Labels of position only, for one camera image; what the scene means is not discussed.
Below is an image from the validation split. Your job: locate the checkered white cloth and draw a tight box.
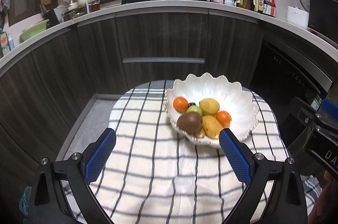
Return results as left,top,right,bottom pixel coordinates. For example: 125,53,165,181
62,80,323,224

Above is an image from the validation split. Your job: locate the white teapot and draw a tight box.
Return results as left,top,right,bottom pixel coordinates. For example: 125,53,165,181
77,0,91,7

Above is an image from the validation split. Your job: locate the green round fruit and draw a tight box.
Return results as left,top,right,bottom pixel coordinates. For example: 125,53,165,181
186,105,203,116

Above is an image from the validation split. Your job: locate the right hand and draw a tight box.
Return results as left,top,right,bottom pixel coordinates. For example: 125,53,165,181
308,171,337,223

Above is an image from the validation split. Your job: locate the brown kiwi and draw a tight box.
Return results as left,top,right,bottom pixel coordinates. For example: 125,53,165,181
177,112,202,135

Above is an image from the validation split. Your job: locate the white scalloped ceramic bowl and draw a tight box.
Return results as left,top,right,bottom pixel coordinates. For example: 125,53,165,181
164,73,258,149

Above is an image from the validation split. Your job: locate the yellow mango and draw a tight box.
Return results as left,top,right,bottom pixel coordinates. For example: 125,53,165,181
202,115,223,140

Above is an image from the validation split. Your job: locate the dark sauce bottle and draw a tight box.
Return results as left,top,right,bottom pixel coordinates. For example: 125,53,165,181
258,0,265,14

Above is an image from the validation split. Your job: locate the small orange mandarin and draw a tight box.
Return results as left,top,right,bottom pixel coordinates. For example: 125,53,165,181
216,111,232,128

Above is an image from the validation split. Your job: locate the large orange mandarin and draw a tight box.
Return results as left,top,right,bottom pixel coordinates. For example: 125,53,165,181
172,97,188,112

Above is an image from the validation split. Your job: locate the green basin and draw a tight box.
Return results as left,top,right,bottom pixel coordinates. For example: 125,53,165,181
19,19,49,43

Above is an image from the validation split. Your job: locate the brown longan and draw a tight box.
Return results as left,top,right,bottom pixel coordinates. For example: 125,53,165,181
195,128,205,139

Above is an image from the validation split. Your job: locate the yellow lemon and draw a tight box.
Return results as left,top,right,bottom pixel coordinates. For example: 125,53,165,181
199,98,220,116

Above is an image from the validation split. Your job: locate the white square container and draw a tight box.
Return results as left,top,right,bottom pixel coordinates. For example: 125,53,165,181
287,6,309,29

